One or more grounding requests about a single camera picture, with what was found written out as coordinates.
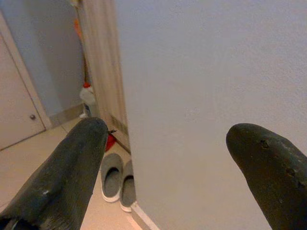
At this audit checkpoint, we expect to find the light wood cabinet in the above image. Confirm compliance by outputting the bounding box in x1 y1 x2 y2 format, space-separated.
77 0 131 154

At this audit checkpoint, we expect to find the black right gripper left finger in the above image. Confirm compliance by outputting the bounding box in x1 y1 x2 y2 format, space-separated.
0 116 109 230

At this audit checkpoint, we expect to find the red dustpan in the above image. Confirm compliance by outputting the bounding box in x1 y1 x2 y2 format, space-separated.
105 134 116 152

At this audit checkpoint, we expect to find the orange broom handle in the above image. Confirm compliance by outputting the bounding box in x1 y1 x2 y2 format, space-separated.
73 18 90 83

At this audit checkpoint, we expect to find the white spray bottle red cap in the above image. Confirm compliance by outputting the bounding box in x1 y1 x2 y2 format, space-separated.
79 82 97 119

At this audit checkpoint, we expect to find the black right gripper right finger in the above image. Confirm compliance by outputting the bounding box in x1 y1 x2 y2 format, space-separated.
225 123 307 230

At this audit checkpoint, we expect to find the grey slipper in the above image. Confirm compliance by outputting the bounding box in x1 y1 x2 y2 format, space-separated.
100 153 125 203
119 160 136 213

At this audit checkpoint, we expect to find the white door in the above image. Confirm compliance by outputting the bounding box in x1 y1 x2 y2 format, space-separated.
0 11 52 151

